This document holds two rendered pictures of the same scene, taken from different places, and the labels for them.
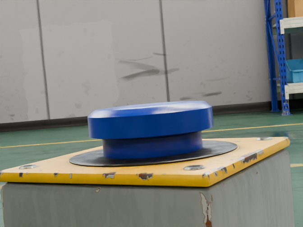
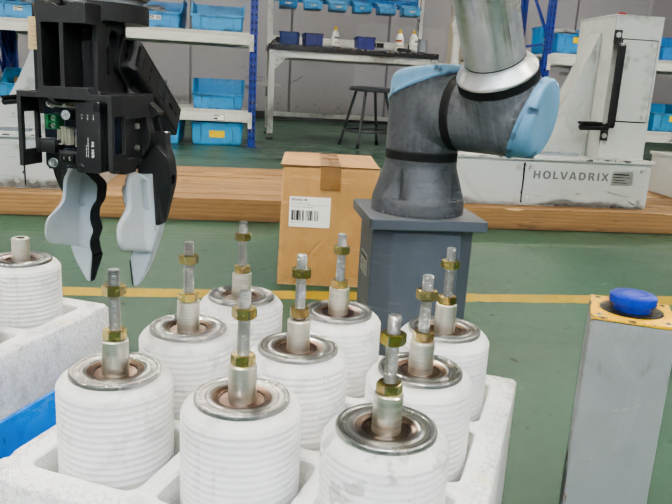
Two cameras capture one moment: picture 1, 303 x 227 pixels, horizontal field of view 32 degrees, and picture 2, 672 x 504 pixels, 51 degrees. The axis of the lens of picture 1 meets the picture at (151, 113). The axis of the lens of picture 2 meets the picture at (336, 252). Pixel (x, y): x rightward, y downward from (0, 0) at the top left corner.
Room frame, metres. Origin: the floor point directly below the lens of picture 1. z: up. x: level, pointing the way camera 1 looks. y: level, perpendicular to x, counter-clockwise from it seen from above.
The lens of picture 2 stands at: (0.70, -0.39, 0.50)
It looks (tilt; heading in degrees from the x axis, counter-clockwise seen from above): 14 degrees down; 168
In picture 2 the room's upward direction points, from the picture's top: 3 degrees clockwise
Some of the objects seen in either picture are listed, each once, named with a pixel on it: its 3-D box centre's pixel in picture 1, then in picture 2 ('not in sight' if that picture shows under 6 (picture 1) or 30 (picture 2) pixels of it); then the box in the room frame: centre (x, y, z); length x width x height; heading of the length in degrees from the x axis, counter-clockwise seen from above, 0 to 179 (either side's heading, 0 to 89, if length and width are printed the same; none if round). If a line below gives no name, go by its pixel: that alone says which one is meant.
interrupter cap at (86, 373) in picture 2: not in sight; (115, 371); (0.13, -0.45, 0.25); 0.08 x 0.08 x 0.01
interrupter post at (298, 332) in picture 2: not in sight; (298, 335); (0.09, -0.29, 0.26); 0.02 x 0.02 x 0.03
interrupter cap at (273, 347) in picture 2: not in sight; (297, 348); (0.09, -0.29, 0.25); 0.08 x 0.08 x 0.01
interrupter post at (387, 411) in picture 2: not in sight; (387, 412); (0.25, -0.25, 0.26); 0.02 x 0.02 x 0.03
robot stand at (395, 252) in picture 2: not in sight; (409, 296); (-0.39, -0.02, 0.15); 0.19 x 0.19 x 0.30; 86
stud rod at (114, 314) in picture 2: not in sight; (114, 313); (0.13, -0.45, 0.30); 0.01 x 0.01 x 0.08
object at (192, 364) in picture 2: not in sight; (187, 411); (0.03, -0.39, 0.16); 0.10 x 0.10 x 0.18
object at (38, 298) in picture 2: not in sight; (24, 326); (-0.24, -0.60, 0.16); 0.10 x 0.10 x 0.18
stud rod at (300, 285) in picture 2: not in sight; (300, 293); (0.09, -0.29, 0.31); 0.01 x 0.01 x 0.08
